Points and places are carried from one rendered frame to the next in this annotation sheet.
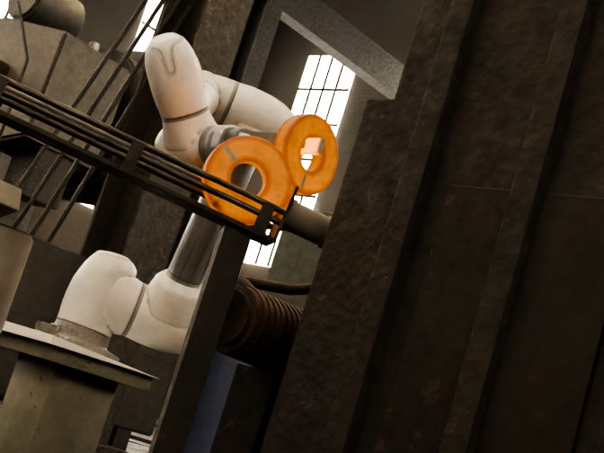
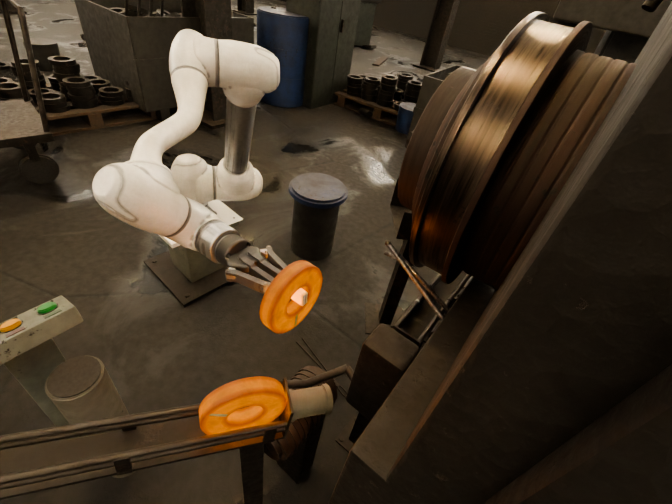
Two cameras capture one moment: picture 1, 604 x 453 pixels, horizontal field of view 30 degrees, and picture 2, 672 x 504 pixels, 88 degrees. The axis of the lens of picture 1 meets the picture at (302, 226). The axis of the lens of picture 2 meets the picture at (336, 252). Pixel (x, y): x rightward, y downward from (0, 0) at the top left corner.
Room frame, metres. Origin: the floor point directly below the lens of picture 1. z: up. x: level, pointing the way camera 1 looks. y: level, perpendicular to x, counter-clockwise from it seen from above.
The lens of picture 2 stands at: (1.62, 0.07, 1.37)
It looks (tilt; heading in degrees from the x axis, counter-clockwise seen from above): 40 degrees down; 348
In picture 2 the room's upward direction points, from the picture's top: 10 degrees clockwise
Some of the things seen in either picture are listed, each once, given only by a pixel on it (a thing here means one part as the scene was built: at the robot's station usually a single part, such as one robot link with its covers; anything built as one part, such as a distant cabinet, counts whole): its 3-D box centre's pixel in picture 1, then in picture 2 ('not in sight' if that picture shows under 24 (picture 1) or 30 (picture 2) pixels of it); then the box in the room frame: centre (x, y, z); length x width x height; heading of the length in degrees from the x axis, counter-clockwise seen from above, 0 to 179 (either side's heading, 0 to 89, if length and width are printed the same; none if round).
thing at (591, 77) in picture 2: not in sight; (535, 182); (2.14, -0.38, 1.11); 0.47 x 0.10 x 0.47; 137
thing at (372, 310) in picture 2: not in sight; (402, 265); (2.74, -0.49, 0.36); 0.26 x 0.20 x 0.72; 172
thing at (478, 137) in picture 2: not in sight; (491, 164); (2.20, -0.32, 1.11); 0.47 x 0.06 x 0.47; 137
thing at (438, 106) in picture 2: not in sight; (444, 146); (2.26, -0.25, 1.11); 0.28 x 0.06 x 0.28; 137
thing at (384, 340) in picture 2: not in sight; (380, 377); (2.02, -0.17, 0.68); 0.11 x 0.08 x 0.24; 47
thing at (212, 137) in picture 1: (225, 146); (219, 242); (2.27, 0.20, 0.83); 0.09 x 0.06 x 0.09; 136
